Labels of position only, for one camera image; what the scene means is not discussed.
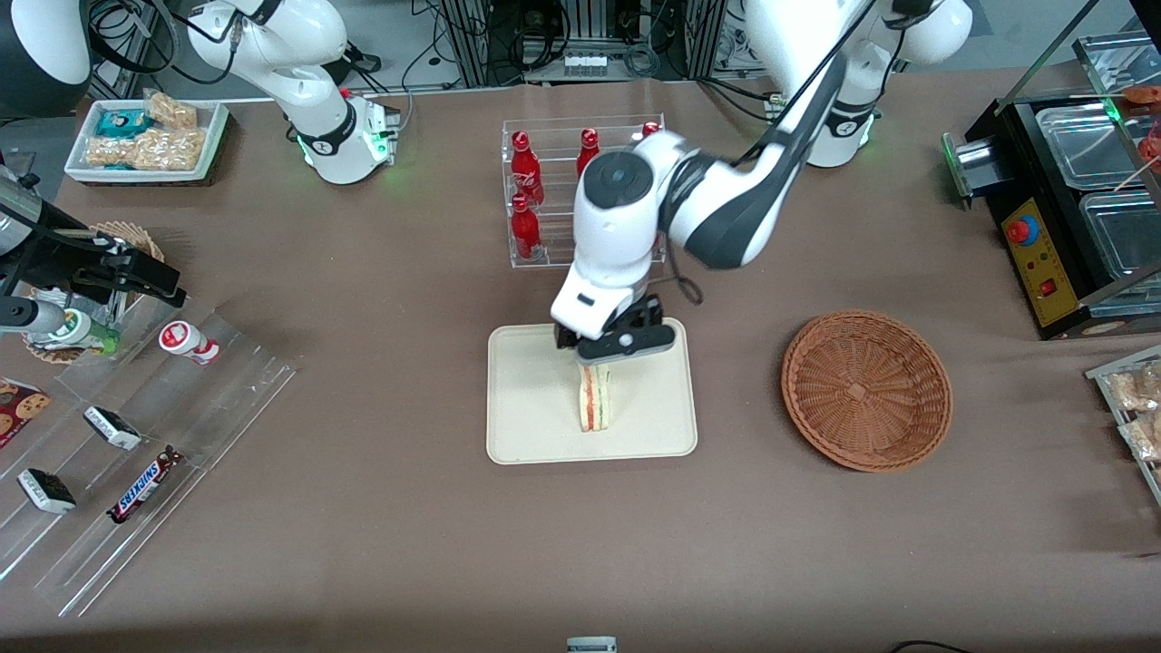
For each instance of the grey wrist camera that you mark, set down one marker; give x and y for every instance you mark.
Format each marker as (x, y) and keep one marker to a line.
(32, 316)
(630, 343)

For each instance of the black white snack bar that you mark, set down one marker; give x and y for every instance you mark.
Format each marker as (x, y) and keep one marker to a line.
(47, 491)
(112, 428)

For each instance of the clear acrylic stepped display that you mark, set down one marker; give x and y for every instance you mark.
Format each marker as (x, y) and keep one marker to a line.
(209, 408)

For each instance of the triangular sandwich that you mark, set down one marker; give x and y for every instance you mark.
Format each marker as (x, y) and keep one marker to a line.
(595, 399)

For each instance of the white rectangular snack tray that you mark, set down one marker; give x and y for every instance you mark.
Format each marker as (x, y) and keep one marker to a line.
(213, 136)

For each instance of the clear plastic food container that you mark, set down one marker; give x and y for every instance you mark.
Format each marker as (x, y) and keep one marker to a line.
(1079, 145)
(1125, 236)

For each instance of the white bottle green label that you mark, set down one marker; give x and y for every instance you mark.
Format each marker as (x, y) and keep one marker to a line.
(82, 330)

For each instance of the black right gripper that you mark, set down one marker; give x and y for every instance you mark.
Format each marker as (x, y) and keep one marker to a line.
(83, 256)

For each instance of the white bottle red cap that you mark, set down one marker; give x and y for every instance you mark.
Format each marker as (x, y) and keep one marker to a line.
(186, 340)

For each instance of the Snickers chocolate bar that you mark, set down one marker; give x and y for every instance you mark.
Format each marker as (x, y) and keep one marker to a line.
(143, 486)

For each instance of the teal snack packet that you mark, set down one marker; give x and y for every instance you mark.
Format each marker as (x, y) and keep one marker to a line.
(122, 121)

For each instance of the chocolate chip cookie packet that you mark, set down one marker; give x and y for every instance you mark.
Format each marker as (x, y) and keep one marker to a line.
(23, 406)

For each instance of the aluminium frame rack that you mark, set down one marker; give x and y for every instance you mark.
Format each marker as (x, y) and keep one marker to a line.
(472, 45)

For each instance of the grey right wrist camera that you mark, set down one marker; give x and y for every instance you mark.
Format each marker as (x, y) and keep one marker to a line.
(32, 316)

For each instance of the black food warmer appliance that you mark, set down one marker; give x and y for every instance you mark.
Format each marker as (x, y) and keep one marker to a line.
(1020, 154)

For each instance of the white power strip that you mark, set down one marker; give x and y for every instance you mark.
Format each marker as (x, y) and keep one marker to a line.
(585, 64)

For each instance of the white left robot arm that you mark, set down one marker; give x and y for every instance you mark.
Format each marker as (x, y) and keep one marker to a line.
(726, 209)

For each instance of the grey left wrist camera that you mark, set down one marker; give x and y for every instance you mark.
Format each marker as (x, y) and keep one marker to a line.
(630, 343)

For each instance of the small brown wicker basket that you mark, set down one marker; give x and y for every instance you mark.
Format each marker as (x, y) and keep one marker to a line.
(136, 238)

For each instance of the small rice cracker packet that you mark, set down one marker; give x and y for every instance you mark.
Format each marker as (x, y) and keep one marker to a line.
(172, 111)

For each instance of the clear acrylic bottle rack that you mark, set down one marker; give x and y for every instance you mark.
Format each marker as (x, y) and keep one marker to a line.
(553, 258)

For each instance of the large rice cracker packet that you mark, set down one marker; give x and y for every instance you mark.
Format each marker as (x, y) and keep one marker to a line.
(163, 150)

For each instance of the large brown wicker basket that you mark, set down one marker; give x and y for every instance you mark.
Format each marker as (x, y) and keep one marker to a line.
(866, 390)

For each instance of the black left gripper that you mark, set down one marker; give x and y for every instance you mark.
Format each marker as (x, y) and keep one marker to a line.
(642, 315)

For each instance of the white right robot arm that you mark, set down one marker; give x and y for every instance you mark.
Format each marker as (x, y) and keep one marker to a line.
(308, 82)

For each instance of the clear wrapped bread packet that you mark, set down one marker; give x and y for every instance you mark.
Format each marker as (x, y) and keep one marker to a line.
(1138, 388)
(1145, 438)

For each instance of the thin metal rod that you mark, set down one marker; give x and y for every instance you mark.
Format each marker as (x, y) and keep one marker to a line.
(1043, 62)

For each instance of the small grey device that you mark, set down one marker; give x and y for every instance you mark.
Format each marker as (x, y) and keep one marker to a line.
(591, 645)

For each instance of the cream plastic tray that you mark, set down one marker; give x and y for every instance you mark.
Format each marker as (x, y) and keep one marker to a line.
(535, 399)

